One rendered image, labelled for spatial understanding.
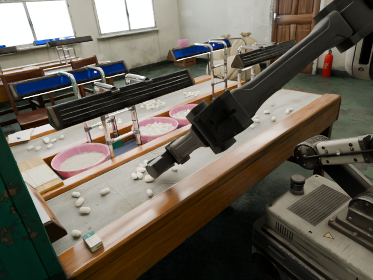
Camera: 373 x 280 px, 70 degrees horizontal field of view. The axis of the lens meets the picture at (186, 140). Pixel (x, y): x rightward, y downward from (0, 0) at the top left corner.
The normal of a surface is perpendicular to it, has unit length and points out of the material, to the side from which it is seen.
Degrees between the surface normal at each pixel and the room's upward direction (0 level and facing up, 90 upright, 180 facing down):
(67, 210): 0
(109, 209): 0
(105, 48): 91
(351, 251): 0
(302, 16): 90
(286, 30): 90
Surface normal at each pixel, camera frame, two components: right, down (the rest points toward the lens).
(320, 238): -0.08, -0.89
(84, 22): 0.69, 0.27
